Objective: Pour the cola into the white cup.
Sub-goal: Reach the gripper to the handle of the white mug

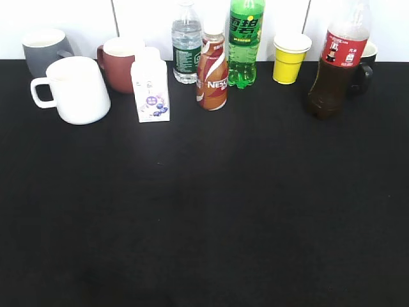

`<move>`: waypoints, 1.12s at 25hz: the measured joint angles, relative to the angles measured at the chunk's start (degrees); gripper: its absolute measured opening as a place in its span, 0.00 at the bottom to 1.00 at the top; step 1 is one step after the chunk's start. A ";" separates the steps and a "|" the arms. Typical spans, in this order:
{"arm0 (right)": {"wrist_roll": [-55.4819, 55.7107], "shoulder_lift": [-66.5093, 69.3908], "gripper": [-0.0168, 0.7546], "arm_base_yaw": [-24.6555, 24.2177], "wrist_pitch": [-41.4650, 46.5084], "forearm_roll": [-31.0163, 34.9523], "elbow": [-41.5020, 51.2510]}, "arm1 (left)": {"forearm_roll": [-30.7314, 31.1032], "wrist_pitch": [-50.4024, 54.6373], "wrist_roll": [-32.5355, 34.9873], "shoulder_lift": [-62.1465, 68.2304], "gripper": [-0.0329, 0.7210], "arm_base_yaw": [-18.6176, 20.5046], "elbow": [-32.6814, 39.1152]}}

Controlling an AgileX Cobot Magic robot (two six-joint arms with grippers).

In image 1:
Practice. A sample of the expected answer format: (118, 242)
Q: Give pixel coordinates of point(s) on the black ceramic mug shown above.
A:
(364, 73)

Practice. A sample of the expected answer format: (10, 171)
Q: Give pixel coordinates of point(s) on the grey ceramic mug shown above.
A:
(43, 47)

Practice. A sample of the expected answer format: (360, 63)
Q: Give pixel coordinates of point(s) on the dark red ceramic mug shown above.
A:
(115, 58)

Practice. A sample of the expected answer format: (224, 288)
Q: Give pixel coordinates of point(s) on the cola bottle red label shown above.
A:
(345, 41)

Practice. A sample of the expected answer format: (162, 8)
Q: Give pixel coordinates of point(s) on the white ceramic mug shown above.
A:
(78, 90)

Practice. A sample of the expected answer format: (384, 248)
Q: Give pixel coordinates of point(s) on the clear water bottle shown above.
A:
(187, 42)

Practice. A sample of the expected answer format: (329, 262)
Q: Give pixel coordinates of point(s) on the yellow paper cup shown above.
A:
(290, 52)

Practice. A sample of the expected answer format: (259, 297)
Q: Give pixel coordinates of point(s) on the green Sprite bottle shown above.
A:
(245, 27)

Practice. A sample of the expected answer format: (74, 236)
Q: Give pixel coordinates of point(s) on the white blueberry yogurt carton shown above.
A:
(150, 84)

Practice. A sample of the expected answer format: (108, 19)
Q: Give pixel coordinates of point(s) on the brown Nescafe coffee bottle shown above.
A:
(212, 72)

